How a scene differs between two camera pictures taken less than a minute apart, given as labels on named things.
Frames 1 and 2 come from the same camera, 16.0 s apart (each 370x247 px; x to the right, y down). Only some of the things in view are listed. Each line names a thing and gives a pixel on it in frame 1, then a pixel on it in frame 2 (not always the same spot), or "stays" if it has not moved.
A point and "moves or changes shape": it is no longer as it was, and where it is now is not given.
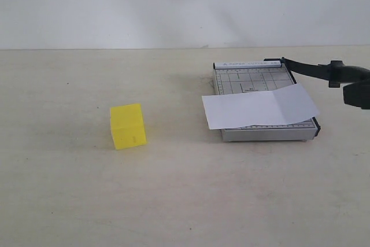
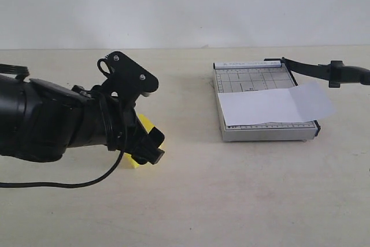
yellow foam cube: [128, 126] moves or changes shape
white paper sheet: [287, 103] moves or changes shape
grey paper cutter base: [243, 77] stays
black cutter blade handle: [335, 73] stays
